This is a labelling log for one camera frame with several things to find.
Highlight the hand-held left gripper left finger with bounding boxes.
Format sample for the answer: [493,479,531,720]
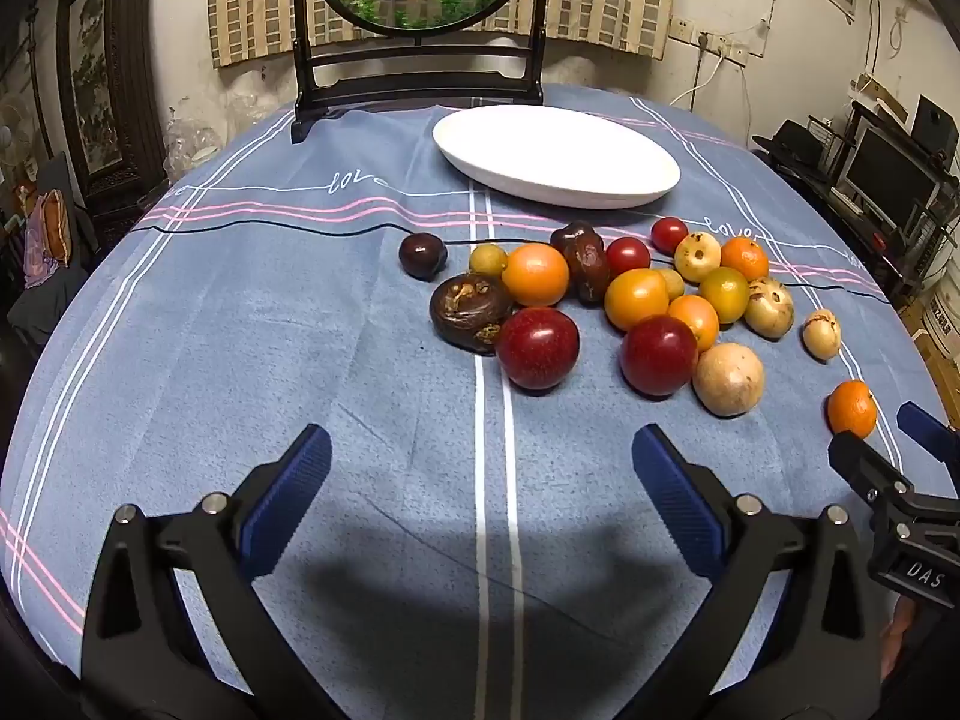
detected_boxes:
[79,424,353,720]

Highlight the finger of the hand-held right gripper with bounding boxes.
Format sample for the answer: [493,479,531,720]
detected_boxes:
[898,403,960,470]
[829,431,920,522]

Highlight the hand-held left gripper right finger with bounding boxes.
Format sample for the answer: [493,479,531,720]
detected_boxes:
[619,424,901,720]

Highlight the orange tangerine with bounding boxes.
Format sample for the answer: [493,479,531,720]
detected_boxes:
[827,380,878,441]
[720,236,771,283]

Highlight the smooth beige passion fruit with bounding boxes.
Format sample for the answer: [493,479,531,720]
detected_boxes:
[691,343,767,418]

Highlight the beige spotted passion fruit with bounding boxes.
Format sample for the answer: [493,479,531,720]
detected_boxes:
[802,310,842,361]
[673,232,722,284]

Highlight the red plum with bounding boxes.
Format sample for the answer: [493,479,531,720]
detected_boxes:
[495,307,581,392]
[619,315,699,398]

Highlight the orange tomato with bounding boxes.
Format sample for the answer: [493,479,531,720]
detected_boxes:
[667,294,721,352]
[501,242,571,308]

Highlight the beige purple-streaked passion fruit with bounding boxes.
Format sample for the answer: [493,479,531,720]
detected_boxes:
[744,277,795,338]

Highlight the yellow-orange tomato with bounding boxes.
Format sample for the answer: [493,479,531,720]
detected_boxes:
[604,268,670,332]

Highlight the green yellow tomato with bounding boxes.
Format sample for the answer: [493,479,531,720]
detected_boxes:
[699,267,750,324]

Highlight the brown wrinkled date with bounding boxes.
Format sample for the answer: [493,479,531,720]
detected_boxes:
[566,238,614,304]

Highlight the red cherry tomato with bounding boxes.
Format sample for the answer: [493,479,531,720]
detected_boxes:
[606,237,652,277]
[650,217,689,254]

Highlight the wrinkled dark mangosteen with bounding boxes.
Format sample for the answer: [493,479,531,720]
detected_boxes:
[429,273,517,355]

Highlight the white oval plate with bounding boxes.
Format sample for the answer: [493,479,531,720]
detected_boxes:
[433,105,682,211]

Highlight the person's right hand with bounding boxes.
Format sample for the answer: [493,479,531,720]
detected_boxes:
[881,604,920,680]

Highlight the white plastic bucket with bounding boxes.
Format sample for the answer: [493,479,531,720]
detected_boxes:
[916,270,960,361]

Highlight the blue striped tablecloth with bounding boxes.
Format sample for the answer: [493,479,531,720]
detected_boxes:
[0,82,960,720]

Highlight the black computer desk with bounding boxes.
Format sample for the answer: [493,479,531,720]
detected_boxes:
[765,101,960,301]

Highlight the black computer monitor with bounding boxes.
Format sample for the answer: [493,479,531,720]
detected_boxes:
[838,124,944,235]

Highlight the black speaker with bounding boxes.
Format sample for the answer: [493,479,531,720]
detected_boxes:
[911,95,960,158]

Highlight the black hat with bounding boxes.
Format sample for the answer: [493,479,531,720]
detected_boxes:
[752,118,835,167]

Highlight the cardboard piece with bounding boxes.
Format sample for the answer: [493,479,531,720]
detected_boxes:
[851,75,908,121]

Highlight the purple orange cloth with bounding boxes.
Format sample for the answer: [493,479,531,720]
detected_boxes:
[21,187,74,290]

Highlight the clear plastic wrap pile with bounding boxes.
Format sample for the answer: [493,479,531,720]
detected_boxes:
[163,52,301,181]

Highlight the dark framed painting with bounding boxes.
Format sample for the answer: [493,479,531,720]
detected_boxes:
[56,0,170,205]

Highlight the white power cable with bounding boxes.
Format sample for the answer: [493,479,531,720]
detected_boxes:
[667,45,725,107]

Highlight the white wall socket strip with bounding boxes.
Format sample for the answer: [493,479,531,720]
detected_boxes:
[667,15,751,67]

